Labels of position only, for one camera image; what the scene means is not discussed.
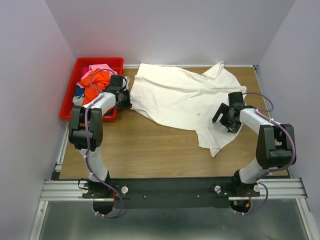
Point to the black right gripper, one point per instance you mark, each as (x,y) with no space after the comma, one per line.
(224,108)

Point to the pink t shirt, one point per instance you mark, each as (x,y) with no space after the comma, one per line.
(88,69)

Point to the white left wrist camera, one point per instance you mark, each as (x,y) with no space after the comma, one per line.
(126,81)

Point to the aluminium frame rail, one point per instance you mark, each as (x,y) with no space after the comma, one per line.
(54,190)

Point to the red plastic bin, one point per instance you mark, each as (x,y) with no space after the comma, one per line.
(116,64)

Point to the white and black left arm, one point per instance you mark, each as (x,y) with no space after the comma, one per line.
(86,132)

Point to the blue and white garment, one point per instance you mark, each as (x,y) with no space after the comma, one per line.
(79,95)

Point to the orange t shirt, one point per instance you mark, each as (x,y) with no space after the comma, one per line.
(95,82)

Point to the white t shirt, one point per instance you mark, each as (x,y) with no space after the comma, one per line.
(177,98)

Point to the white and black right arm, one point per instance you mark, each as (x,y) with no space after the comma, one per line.
(275,148)

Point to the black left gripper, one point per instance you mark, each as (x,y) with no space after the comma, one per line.
(127,104)

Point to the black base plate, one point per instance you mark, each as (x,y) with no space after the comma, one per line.
(168,193)

